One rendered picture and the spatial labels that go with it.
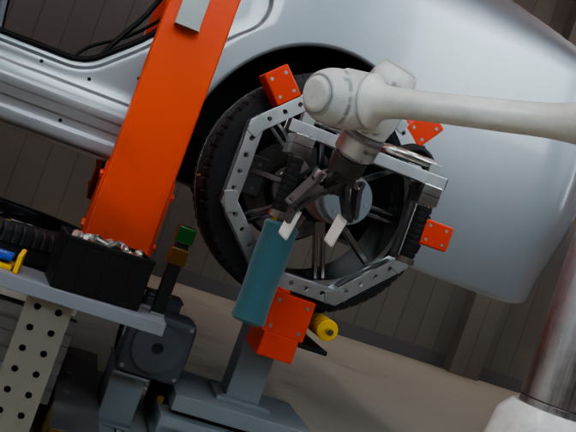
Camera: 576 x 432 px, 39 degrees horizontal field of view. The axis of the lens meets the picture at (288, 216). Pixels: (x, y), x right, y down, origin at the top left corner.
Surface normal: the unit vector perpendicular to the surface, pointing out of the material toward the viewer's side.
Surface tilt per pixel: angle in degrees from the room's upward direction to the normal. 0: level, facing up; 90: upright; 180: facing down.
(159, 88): 90
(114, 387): 90
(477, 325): 90
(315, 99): 103
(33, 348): 90
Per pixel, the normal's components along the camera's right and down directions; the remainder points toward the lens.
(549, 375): -0.62, -0.22
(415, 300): 0.29, 0.10
